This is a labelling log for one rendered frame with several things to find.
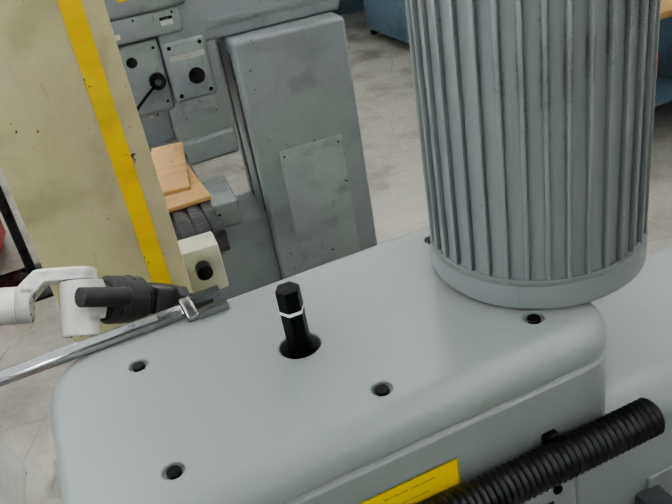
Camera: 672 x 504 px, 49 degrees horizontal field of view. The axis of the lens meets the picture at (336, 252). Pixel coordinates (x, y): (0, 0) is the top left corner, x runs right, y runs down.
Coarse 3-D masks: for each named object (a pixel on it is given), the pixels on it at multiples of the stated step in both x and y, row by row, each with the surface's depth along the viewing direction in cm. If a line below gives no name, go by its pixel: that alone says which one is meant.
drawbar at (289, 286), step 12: (276, 288) 63; (288, 288) 62; (288, 300) 62; (300, 300) 63; (288, 312) 62; (288, 324) 63; (300, 324) 63; (288, 336) 64; (300, 336) 64; (288, 348) 65; (300, 348) 64; (312, 348) 66
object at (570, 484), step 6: (570, 480) 70; (558, 486) 69; (564, 486) 70; (570, 486) 70; (546, 492) 69; (552, 492) 69; (558, 492) 69; (564, 492) 70; (570, 492) 70; (534, 498) 68; (540, 498) 69; (546, 498) 69; (552, 498) 70; (558, 498) 70; (564, 498) 70; (570, 498) 71
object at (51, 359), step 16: (208, 288) 75; (192, 304) 73; (208, 304) 72; (224, 304) 72; (144, 320) 71; (160, 320) 71; (176, 320) 71; (192, 320) 71; (96, 336) 70; (112, 336) 70; (128, 336) 70; (48, 352) 69; (64, 352) 69; (80, 352) 69; (16, 368) 68; (32, 368) 68; (48, 368) 68; (0, 384) 67
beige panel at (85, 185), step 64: (0, 0) 196; (64, 0) 202; (0, 64) 202; (64, 64) 209; (0, 128) 209; (64, 128) 216; (128, 128) 223; (64, 192) 224; (128, 192) 231; (64, 256) 232; (128, 256) 240
